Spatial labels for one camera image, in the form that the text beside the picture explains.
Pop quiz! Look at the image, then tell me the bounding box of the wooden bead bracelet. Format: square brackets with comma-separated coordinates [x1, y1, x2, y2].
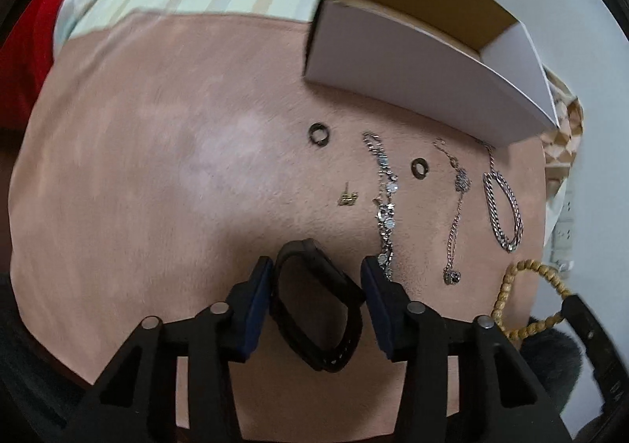
[490, 258, 574, 344]

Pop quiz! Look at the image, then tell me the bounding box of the black smart watch band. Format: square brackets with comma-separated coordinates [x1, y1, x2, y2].
[269, 238, 364, 373]

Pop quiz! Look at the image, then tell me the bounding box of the thick silver chain bracelet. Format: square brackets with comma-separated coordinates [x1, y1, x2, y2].
[482, 141, 526, 253]

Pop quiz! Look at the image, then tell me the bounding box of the geometric beige patterned cloth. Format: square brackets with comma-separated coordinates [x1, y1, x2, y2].
[542, 67, 584, 188]

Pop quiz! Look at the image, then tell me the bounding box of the pink suede table cloth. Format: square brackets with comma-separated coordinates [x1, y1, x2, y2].
[8, 11, 549, 443]

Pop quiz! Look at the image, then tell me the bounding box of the small gold earring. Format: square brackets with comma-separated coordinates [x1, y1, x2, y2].
[337, 183, 358, 207]

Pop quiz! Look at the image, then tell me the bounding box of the red blanket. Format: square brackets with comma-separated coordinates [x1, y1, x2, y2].
[1, 0, 63, 131]

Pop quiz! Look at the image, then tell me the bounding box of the white cardboard box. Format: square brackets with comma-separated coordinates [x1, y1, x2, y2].
[304, 0, 559, 148]

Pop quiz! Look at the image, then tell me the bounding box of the white wall socket strip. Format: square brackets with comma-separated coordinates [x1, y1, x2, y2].
[544, 180, 575, 279]

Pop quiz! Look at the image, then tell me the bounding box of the thin pendant chain necklace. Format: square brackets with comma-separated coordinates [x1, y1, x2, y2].
[432, 137, 474, 286]

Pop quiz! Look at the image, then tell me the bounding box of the crystal silver bracelet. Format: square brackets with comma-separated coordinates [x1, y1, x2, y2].
[361, 131, 400, 282]

